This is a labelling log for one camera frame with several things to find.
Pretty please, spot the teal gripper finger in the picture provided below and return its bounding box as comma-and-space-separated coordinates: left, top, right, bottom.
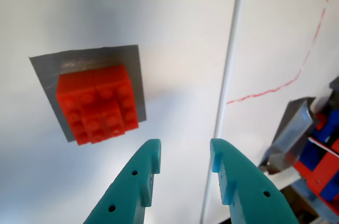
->
210, 138, 300, 224
83, 138, 162, 224

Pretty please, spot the red lego cube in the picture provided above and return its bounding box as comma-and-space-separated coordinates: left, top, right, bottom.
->
56, 64, 139, 146

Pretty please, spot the shiny grey tape piece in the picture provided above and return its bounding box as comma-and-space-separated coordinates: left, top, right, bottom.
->
258, 97, 317, 176

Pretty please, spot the red blue printed object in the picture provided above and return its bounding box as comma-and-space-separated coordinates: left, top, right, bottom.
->
290, 107, 339, 210

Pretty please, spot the small grey tape patch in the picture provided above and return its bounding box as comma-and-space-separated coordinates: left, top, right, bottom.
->
29, 44, 147, 143

